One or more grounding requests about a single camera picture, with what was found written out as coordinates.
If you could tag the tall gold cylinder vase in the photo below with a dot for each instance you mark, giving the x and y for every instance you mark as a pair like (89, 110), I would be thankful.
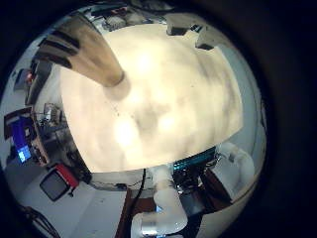
(89, 53)

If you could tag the wooden office desk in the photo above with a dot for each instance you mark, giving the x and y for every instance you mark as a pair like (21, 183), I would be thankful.
(41, 139)

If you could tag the computer monitor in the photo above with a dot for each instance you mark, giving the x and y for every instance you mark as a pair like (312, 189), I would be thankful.
(20, 139)

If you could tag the black office chair red seat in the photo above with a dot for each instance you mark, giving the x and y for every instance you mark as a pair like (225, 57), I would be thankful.
(59, 181)

